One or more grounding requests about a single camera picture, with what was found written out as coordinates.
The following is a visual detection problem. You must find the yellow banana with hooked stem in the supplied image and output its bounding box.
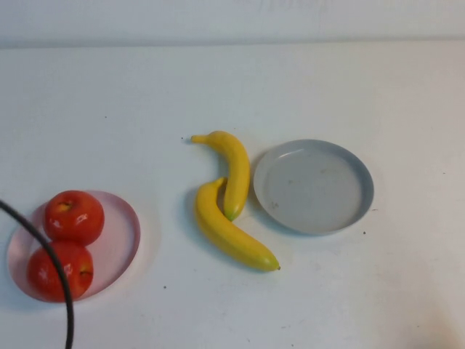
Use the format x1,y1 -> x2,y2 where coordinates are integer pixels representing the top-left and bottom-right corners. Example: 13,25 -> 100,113
190,130 -> 251,222

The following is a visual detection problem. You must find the yellow banana with straight stem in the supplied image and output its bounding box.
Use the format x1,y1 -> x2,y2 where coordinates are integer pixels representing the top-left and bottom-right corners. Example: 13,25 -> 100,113
195,177 -> 282,273

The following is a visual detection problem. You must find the red apple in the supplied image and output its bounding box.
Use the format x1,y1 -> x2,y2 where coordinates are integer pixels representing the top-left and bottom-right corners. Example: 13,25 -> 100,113
44,190 -> 105,247
27,239 -> 94,303

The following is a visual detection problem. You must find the grey round plate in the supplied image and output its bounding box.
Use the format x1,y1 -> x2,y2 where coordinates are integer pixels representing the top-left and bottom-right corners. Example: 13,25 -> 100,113
253,138 -> 375,236

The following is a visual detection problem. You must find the pink round plate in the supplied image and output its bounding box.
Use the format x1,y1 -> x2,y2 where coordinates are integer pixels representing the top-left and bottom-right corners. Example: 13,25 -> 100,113
7,189 -> 142,303

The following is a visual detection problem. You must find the black left camera cable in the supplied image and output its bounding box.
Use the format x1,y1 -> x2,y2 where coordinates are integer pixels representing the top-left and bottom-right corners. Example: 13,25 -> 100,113
0,198 -> 76,349

